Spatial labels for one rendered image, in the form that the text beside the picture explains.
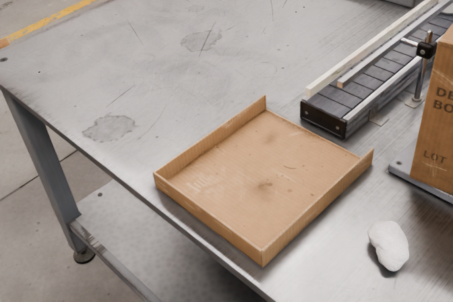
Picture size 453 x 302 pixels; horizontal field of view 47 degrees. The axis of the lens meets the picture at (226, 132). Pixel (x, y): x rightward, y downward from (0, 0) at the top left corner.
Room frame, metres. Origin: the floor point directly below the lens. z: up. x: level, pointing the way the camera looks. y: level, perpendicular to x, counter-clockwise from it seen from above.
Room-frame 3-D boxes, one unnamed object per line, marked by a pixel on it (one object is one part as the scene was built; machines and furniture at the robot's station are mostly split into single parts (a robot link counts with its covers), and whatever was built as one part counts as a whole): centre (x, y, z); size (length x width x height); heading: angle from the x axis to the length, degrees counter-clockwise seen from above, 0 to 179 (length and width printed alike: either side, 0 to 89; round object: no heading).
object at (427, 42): (0.86, -0.39, 0.91); 0.07 x 0.03 x 0.16; 42
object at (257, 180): (0.67, -0.06, 0.85); 0.30 x 0.26 x 0.04; 132
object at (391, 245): (0.48, -0.23, 0.85); 0.08 x 0.07 x 0.04; 148
